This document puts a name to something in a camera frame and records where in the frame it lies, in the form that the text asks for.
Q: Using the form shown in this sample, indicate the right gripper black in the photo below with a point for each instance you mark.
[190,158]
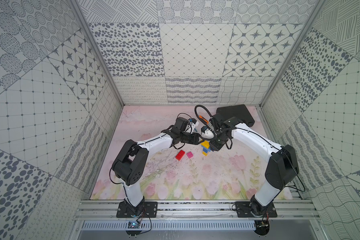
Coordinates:
[216,147]

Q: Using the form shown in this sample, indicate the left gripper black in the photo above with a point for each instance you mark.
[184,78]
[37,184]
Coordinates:
[193,139]

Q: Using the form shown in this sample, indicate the yellow long lego brick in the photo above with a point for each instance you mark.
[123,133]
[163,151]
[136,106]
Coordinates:
[205,144]

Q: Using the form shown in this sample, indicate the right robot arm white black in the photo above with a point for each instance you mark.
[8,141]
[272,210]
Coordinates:
[282,164]

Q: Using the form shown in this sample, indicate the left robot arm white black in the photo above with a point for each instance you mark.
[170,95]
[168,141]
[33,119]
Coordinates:
[130,163]

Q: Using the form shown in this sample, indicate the pink lego brick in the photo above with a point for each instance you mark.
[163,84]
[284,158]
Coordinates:
[189,155]

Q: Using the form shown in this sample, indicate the red lego brick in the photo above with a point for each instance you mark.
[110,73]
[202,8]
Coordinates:
[180,155]

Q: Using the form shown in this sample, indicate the black plastic tool case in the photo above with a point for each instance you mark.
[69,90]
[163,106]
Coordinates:
[239,111]

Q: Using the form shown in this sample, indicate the floral pink table mat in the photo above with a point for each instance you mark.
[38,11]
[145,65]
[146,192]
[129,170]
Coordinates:
[235,174]

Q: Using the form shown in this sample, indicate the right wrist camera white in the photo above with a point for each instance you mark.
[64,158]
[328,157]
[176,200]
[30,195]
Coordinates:
[206,133]

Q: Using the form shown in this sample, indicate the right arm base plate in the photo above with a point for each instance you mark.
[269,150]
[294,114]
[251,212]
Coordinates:
[246,209]

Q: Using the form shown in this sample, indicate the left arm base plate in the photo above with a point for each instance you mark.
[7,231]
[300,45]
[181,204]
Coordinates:
[126,210]

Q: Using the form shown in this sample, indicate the aluminium rail frame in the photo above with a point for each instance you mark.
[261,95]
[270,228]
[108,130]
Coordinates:
[210,209]

